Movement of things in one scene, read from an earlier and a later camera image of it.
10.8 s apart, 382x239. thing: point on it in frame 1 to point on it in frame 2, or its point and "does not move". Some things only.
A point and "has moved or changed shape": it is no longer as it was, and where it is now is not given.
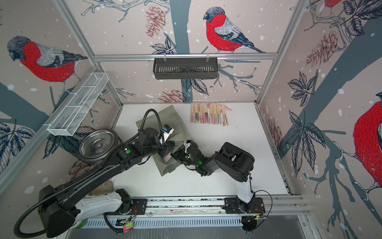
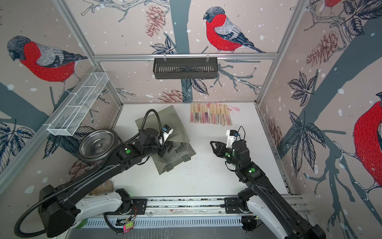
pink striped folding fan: x=215 y=112 does not move
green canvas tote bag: x=165 y=157 does not move
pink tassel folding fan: x=167 y=157 has moved or changed shape
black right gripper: x=181 y=153 to x=220 y=149
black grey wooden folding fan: x=197 y=114 does not move
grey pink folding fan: x=220 y=110 does not move
